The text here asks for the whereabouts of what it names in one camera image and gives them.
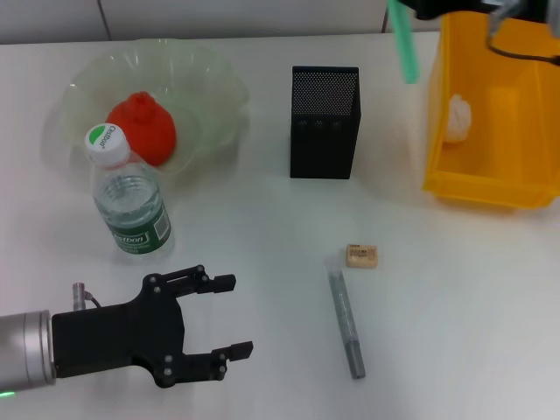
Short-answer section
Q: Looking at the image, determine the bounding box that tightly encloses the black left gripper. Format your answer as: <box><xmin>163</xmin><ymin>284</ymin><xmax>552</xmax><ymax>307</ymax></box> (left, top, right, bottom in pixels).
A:
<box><xmin>51</xmin><ymin>264</ymin><xmax>256</xmax><ymax>390</ymax></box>

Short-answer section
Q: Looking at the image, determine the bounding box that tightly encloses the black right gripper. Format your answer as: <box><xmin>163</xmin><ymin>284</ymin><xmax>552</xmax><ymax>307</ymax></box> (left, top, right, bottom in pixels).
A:
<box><xmin>400</xmin><ymin>0</ymin><xmax>494</xmax><ymax>21</ymax></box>

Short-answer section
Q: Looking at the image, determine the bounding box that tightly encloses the green pen white cap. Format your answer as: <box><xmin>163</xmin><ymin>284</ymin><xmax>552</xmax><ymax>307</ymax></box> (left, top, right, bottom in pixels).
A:
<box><xmin>386</xmin><ymin>0</ymin><xmax>422</xmax><ymax>85</ymax></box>

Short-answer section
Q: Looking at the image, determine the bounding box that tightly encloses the white paper ball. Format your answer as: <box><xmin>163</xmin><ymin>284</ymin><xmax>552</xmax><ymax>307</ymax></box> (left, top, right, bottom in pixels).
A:
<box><xmin>443</xmin><ymin>93</ymin><xmax>474</xmax><ymax>145</ymax></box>

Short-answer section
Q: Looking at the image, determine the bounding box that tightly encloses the grey marker pen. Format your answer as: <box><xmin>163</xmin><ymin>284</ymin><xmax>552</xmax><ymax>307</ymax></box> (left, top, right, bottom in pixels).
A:
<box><xmin>323</xmin><ymin>256</ymin><xmax>367</xmax><ymax>381</ymax></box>

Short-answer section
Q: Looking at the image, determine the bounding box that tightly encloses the clear water bottle green label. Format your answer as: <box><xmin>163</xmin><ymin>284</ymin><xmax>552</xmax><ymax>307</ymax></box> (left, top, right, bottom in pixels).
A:
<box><xmin>83</xmin><ymin>122</ymin><xmax>175</xmax><ymax>264</ymax></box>

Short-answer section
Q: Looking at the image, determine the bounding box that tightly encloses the beige eraser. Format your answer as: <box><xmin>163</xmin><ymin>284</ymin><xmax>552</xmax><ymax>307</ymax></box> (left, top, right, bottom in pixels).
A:
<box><xmin>343</xmin><ymin>243</ymin><xmax>380</xmax><ymax>270</ymax></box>

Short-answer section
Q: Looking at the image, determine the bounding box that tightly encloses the orange fruit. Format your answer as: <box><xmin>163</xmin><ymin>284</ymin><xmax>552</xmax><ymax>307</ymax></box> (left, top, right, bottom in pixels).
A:
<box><xmin>106</xmin><ymin>91</ymin><xmax>179</xmax><ymax>167</ymax></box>

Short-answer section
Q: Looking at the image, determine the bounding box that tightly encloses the black mesh pen holder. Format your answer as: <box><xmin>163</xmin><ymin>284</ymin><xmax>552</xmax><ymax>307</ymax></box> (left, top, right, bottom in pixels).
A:
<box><xmin>289</xmin><ymin>65</ymin><xmax>364</xmax><ymax>180</ymax></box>

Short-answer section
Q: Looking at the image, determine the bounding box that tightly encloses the green glass fruit plate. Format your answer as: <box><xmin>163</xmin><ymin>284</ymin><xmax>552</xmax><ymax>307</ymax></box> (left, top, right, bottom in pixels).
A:
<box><xmin>43</xmin><ymin>38</ymin><xmax>252</xmax><ymax>177</ymax></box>

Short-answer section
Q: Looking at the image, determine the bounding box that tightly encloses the yellow plastic bin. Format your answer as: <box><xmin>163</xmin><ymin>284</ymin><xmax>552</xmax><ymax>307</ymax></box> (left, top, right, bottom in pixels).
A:
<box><xmin>422</xmin><ymin>10</ymin><xmax>560</xmax><ymax>214</ymax></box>

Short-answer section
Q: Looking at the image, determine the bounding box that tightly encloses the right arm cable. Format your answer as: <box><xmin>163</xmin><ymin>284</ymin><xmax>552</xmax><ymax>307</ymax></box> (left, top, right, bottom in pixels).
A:
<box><xmin>484</xmin><ymin>8</ymin><xmax>560</xmax><ymax>67</ymax></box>

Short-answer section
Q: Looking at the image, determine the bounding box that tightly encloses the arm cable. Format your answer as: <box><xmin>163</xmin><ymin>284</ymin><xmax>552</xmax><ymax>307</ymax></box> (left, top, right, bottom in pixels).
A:
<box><xmin>484</xmin><ymin>8</ymin><xmax>560</xmax><ymax>67</ymax></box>
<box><xmin>71</xmin><ymin>283</ymin><xmax>104</xmax><ymax>312</ymax></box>

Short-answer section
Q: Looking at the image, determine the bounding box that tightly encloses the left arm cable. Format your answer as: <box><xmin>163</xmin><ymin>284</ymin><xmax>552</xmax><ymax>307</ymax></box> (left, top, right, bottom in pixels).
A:
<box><xmin>71</xmin><ymin>283</ymin><xmax>104</xmax><ymax>312</ymax></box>

